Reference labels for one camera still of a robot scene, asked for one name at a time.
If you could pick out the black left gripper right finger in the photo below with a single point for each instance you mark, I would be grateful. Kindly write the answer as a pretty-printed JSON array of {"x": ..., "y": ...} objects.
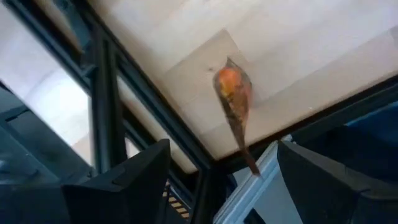
[{"x": 326, "y": 193}]

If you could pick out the orange spice packet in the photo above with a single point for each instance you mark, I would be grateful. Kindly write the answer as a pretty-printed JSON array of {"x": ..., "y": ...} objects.
[{"x": 233, "y": 90}]

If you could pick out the black metal table frame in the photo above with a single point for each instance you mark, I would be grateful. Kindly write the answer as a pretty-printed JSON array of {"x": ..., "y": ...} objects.
[{"x": 105, "y": 109}]

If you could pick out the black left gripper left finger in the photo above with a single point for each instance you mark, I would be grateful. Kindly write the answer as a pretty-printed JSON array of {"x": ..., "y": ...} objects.
[{"x": 133, "y": 186}]

